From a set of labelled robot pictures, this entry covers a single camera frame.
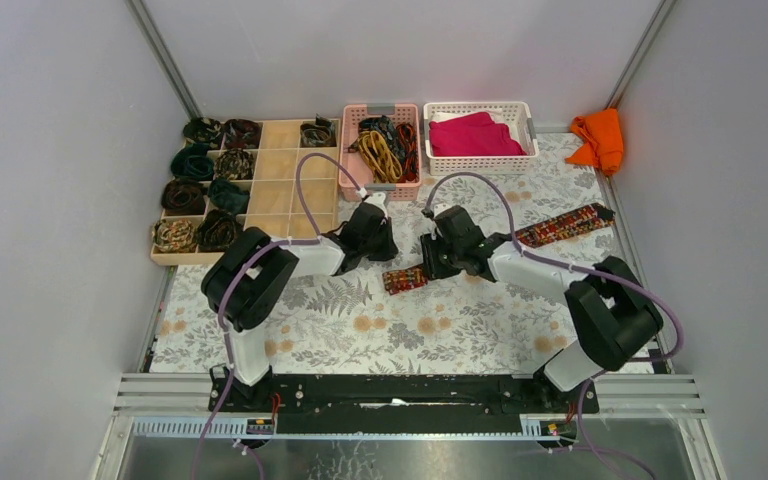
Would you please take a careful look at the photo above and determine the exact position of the red checkered patterned tie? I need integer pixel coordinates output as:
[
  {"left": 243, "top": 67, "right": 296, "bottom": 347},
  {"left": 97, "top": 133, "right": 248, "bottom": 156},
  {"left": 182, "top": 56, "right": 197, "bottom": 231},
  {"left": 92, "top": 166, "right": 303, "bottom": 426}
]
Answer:
[{"left": 382, "top": 203, "right": 616, "bottom": 295}]

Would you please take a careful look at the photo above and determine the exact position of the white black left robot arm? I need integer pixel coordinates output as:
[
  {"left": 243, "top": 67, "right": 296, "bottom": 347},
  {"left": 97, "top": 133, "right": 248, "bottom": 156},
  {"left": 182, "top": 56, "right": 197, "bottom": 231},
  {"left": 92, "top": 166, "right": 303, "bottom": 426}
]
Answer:
[{"left": 201, "top": 192, "right": 398, "bottom": 411}]

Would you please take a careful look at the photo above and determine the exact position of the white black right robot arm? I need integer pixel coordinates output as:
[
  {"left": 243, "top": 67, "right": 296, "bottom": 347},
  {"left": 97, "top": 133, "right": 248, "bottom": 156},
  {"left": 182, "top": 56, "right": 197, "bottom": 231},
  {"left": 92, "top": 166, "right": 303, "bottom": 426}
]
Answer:
[{"left": 420, "top": 206, "right": 664, "bottom": 412}]

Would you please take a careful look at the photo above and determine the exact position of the yellow patterned tie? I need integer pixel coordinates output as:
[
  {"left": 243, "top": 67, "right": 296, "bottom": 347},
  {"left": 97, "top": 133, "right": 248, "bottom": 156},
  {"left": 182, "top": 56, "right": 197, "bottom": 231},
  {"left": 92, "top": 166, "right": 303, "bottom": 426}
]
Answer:
[{"left": 349, "top": 130, "right": 404, "bottom": 183}]

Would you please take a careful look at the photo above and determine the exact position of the pink plastic basket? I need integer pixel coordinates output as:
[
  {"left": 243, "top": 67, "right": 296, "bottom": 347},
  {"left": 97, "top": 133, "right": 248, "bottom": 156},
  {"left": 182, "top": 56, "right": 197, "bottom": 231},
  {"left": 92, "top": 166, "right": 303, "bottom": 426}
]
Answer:
[{"left": 338, "top": 103, "right": 422, "bottom": 201}]

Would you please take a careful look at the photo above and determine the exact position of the white floral table mat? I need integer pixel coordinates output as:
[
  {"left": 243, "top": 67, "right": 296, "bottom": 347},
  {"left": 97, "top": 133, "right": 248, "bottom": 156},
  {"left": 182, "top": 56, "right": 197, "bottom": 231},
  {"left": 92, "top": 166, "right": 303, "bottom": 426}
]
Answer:
[{"left": 148, "top": 133, "right": 622, "bottom": 374}]

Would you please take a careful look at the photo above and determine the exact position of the wooden compartment tray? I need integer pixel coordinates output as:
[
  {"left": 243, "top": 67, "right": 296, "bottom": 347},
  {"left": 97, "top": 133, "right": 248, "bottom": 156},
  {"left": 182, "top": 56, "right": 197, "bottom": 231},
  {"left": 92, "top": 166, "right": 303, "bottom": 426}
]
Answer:
[{"left": 150, "top": 117, "right": 341, "bottom": 266}]

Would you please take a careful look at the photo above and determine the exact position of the orange black tie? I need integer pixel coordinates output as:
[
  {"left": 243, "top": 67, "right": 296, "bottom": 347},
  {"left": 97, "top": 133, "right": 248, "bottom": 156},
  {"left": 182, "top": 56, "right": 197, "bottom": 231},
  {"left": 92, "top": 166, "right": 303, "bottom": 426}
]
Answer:
[{"left": 396, "top": 122, "right": 419, "bottom": 183}]

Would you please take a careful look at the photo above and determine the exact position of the rolled grey striped tie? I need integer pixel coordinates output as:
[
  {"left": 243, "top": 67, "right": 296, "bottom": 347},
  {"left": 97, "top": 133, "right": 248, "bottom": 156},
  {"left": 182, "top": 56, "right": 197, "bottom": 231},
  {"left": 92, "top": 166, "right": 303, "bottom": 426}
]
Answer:
[{"left": 300, "top": 115, "right": 336, "bottom": 148}]

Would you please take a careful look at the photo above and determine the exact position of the dark teal patterned tie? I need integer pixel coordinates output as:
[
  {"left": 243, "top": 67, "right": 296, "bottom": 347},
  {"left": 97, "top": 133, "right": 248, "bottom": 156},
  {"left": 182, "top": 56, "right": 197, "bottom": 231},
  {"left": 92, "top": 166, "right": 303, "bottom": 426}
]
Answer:
[{"left": 358, "top": 115, "right": 398, "bottom": 143}]

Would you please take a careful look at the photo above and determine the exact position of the magenta folded cloth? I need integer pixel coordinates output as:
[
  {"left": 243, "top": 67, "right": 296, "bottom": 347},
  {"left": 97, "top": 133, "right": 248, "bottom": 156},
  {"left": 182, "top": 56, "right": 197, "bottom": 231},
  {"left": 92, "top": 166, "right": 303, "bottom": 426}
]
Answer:
[{"left": 429, "top": 111, "right": 527, "bottom": 157}]

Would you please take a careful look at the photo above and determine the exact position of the white plastic basket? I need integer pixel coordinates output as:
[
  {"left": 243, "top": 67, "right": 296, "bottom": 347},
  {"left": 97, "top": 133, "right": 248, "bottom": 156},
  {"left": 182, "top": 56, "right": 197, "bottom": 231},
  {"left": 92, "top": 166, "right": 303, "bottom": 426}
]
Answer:
[{"left": 423, "top": 101, "right": 540, "bottom": 175}]

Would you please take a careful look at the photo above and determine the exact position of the rolled dark green tie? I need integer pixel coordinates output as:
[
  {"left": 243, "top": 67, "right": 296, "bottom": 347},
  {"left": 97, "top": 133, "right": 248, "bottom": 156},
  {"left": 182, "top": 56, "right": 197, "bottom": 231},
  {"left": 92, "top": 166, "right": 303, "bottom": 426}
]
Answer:
[{"left": 208, "top": 178, "right": 250, "bottom": 215}]

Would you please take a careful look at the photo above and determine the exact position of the rolled black brown tie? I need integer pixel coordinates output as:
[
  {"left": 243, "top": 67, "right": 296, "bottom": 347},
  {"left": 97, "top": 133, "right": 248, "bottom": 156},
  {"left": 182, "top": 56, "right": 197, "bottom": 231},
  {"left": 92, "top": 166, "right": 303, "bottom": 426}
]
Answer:
[{"left": 195, "top": 209, "right": 243, "bottom": 252}]

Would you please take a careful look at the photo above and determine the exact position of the rolled brown dotted tie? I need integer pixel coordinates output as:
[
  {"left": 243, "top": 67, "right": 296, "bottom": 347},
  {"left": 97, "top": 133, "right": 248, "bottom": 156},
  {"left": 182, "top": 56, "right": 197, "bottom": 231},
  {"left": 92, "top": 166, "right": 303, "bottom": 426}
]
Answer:
[{"left": 214, "top": 148, "right": 256, "bottom": 181}]

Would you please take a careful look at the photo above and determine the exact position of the rolled dark red tie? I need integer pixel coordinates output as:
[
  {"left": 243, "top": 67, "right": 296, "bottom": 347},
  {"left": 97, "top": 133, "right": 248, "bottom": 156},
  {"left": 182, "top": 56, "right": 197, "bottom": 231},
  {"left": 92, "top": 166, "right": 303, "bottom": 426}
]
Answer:
[{"left": 223, "top": 119, "right": 262, "bottom": 149}]

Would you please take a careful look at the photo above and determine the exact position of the orange cloth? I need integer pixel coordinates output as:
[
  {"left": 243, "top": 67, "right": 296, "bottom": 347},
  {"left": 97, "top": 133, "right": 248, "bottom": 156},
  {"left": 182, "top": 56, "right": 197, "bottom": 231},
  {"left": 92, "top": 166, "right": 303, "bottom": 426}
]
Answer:
[{"left": 566, "top": 108, "right": 624, "bottom": 177}]

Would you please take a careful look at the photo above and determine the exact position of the rolled teal tie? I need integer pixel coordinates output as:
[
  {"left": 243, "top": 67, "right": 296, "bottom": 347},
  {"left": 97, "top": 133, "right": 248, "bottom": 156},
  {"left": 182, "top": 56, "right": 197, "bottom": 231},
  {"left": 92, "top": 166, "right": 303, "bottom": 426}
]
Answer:
[{"left": 170, "top": 143, "right": 215, "bottom": 182}]

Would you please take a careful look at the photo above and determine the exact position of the rolled dark brown tie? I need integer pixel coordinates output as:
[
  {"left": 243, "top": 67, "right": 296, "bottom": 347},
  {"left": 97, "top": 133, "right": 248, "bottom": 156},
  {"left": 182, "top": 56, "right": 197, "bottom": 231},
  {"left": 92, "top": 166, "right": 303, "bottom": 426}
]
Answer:
[{"left": 160, "top": 179, "right": 207, "bottom": 216}]

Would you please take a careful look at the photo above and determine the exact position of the rolled camouflage tie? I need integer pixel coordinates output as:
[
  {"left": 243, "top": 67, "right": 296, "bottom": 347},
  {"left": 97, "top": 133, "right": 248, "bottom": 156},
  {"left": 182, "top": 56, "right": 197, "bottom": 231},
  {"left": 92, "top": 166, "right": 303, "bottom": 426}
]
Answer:
[{"left": 182, "top": 117, "right": 224, "bottom": 150}]

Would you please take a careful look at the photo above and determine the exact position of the rolled tan patterned tie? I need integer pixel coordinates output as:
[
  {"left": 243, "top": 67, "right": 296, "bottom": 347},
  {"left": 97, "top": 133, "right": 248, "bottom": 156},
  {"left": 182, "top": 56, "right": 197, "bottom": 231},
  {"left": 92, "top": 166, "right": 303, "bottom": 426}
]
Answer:
[{"left": 151, "top": 218, "right": 197, "bottom": 254}]

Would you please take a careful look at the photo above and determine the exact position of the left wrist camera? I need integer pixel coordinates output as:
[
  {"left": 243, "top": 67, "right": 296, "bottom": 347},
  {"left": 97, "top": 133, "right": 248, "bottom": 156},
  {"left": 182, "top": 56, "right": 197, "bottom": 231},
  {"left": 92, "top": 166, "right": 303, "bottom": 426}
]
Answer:
[{"left": 361, "top": 191, "right": 389, "bottom": 217}]

